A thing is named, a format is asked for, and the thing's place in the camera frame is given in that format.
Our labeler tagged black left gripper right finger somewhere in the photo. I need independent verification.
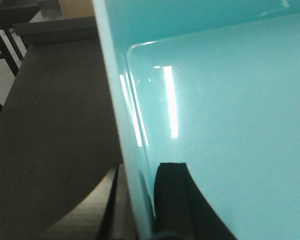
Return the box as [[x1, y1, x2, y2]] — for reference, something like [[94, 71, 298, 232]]
[[153, 163, 236, 240]]

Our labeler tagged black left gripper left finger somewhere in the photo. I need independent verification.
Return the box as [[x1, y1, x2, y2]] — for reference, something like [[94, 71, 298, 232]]
[[96, 164, 138, 240]]

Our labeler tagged light blue plastic bin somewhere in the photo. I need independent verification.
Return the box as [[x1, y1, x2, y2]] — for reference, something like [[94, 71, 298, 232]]
[[93, 0, 300, 240]]

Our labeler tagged black table frame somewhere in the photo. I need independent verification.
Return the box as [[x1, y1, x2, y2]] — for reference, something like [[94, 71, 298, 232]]
[[0, 0, 40, 76]]

